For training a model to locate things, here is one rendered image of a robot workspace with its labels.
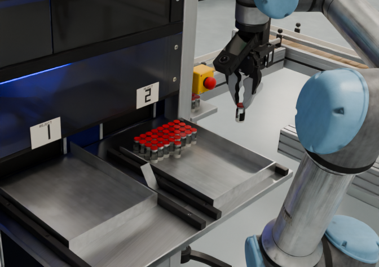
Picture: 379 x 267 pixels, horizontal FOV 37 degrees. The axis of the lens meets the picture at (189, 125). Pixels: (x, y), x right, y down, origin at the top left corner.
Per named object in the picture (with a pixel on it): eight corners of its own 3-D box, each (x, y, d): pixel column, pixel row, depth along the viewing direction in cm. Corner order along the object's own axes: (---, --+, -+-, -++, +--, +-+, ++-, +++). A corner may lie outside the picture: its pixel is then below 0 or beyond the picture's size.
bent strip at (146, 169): (139, 186, 144) (139, 166, 142) (148, 181, 146) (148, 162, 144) (179, 210, 136) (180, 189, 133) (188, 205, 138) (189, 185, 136)
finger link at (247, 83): (267, 104, 135) (267, 69, 131) (252, 114, 131) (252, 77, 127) (256, 101, 137) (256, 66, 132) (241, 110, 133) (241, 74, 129)
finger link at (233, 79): (249, 98, 138) (255, 65, 133) (234, 107, 134) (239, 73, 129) (239, 93, 140) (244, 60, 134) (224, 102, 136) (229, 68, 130)
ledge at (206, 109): (161, 108, 189) (161, 103, 188) (187, 98, 198) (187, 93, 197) (192, 123, 181) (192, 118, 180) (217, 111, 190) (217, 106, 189)
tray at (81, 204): (-15, 187, 140) (-16, 175, 138) (71, 151, 157) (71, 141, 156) (69, 253, 120) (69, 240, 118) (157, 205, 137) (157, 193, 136)
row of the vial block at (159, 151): (148, 161, 155) (148, 147, 153) (192, 140, 167) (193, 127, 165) (153, 164, 153) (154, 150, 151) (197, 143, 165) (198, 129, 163)
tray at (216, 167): (119, 157, 156) (119, 146, 155) (184, 128, 174) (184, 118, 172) (212, 211, 136) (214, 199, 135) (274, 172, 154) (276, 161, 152)
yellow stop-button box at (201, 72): (181, 88, 181) (182, 67, 178) (196, 82, 186) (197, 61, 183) (198, 95, 177) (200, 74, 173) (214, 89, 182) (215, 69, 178)
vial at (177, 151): (171, 156, 158) (171, 142, 156) (176, 154, 159) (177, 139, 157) (176, 159, 157) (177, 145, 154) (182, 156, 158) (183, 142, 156)
